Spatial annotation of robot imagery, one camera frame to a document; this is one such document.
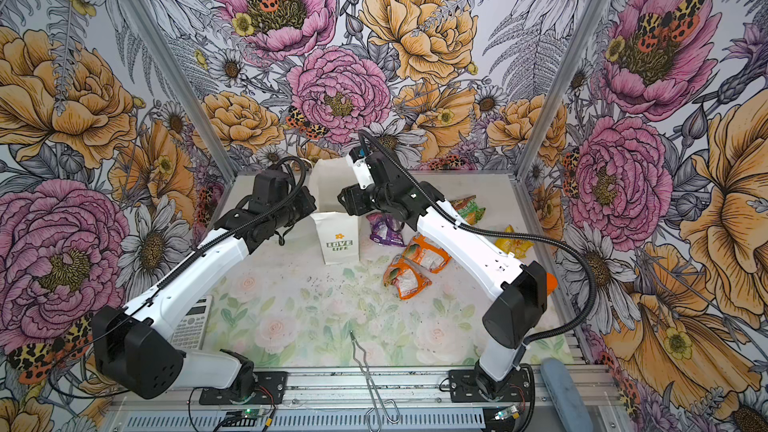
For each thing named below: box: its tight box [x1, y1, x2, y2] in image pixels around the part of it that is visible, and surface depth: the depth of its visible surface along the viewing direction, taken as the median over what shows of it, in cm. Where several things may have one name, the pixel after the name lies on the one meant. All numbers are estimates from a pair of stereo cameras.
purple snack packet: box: [366, 212, 407, 247], surface depth 102 cm
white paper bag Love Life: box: [310, 158, 360, 266], surface depth 84 cm
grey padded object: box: [540, 358, 595, 432], surface depth 72 cm
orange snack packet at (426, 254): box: [403, 234, 452, 273], surface depth 96 cm
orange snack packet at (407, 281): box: [384, 254, 432, 300], surface depth 89 cm
